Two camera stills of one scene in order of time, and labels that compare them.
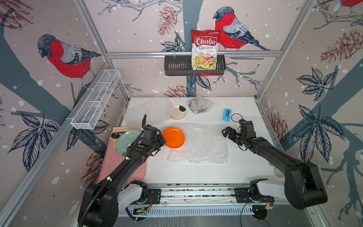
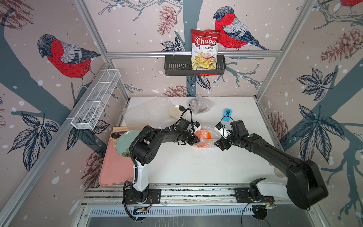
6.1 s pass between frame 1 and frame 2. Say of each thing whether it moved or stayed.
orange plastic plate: moved
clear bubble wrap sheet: stayed
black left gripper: moved
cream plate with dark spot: stayed
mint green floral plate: stayed
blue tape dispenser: stayed
